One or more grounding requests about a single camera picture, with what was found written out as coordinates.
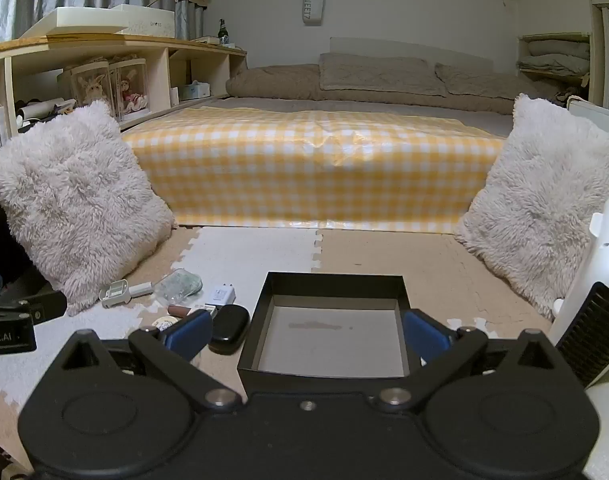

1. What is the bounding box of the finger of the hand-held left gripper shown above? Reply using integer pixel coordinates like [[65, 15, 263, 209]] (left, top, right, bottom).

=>
[[0, 272, 68, 323]]

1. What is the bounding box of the white hanging bag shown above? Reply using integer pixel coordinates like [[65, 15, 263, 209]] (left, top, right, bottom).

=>
[[301, 0, 326, 27]]

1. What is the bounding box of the black oval case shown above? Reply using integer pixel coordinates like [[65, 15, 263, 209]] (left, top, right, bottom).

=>
[[208, 305, 250, 356]]

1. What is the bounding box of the white space heater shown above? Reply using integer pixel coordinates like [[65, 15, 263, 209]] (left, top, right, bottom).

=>
[[549, 195, 609, 388]]

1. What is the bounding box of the clear plastic case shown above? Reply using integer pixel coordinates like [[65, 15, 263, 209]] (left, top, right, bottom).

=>
[[154, 268, 204, 304]]

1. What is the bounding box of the brown bed pillow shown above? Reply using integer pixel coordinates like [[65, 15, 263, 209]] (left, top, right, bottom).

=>
[[318, 53, 449, 98], [434, 63, 545, 102]]

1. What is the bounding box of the tissue box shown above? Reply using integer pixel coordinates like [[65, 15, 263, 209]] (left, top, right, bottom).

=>
[[178, 81, 211, 102]]

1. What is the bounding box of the black square tray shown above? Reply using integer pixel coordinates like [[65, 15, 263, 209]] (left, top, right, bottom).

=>
[[237, 272, 425, 394]]

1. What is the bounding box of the white foam mat tile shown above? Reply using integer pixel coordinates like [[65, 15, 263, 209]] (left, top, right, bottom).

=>
[[154, 227, 321, 306]]

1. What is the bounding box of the white fluffy cushion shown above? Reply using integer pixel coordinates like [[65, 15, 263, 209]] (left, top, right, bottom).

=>
[[454, 93, 609, 322], [0, 100, 178, 317]]

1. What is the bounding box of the white paper roll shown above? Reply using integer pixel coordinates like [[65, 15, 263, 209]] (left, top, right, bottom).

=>
[[15, 97, 66, 128]]

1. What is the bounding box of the boxed bunny doll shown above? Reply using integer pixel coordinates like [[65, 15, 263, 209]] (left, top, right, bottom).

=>
[[109, 58, 149, 122], [69, 61, 111, 110]]

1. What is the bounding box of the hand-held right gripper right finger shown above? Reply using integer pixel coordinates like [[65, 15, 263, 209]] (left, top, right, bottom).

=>
[[369, 309, 572, 413]]

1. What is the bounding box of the brown lipstick tube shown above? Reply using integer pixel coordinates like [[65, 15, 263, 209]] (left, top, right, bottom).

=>
[[167, 302, 218, 319]]

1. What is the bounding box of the white framed door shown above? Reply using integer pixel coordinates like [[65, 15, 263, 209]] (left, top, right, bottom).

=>
[[588, 0, 609, 111]]

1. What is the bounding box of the white plastic holder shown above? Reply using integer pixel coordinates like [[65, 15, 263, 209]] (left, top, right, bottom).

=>
[[99, 282, 133, 309]]

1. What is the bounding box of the large white flat box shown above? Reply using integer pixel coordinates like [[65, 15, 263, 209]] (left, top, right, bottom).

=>
[[19, 4, 176, 40]]

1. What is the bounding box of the brown duvet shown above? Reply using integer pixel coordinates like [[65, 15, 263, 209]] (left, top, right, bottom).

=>
[[226, 64, 525, 116]]

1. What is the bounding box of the white wall charger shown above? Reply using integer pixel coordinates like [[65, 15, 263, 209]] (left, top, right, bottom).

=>
[[204, 282, 238, 306]]

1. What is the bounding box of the wooden shelf unit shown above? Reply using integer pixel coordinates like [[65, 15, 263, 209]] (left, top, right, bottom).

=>
[[0, 35, 248, 203]]

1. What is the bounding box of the folded grey bedding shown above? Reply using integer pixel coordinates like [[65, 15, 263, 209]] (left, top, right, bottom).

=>
[[518, 35, 591, 81]]

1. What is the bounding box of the yellow checked blanket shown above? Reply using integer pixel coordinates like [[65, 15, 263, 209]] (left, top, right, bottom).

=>
[[122, 107, 506, 236]]

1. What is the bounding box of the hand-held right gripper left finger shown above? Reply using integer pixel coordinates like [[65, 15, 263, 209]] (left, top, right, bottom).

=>
[[52, 309, 248, 413]]

